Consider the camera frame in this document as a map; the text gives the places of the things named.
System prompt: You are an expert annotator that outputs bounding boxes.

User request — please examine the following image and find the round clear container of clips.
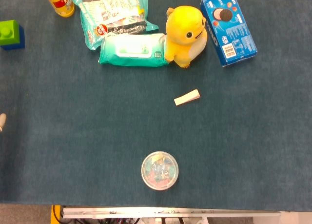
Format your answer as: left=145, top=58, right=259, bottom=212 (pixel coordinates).
left=140, top=151, right=179, bottom=191

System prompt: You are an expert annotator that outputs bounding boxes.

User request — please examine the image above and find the orange juice bottle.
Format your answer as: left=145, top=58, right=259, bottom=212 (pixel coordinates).
left=42, top=0, right=76, bottom=18

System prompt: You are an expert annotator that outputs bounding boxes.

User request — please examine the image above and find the pink eraser block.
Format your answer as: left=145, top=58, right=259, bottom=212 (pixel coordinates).
left=174, top=89, right=201, bottom=106

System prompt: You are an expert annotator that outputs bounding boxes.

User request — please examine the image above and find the teal snack bag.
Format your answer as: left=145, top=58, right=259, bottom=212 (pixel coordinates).
left=71, top=0, right=159, bottom=51

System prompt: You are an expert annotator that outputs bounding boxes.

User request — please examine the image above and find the yellow plush toy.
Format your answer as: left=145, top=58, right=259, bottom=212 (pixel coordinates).
left=164, top=5, right=208, bottom=69

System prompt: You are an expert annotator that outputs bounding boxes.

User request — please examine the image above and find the teal wet wipes pack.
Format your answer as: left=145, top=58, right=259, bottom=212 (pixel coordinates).
left=98, top=33, right=171, bottom=68

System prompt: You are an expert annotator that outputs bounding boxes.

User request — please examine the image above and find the yellow frame post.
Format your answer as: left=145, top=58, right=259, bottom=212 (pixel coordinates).
left=50, top=204, right=61, bottom=224

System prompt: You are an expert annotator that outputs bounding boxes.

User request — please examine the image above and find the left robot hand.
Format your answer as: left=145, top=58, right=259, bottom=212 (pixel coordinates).
left=0, top=113, right=7, bottom=133

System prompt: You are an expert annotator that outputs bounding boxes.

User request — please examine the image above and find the aluminium frame rail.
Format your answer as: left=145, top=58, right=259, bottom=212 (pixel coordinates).
left=60, top=206, right=281, bottom=219

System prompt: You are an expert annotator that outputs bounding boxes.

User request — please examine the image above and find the green and blue toy block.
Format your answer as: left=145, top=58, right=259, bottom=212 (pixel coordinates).
left=0, top=20, right=26, bottom=51

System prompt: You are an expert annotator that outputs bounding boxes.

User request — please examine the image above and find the blue Oreo cookie box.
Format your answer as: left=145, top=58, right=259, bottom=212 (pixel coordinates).
left=200, top=0, right=258, bottom=68

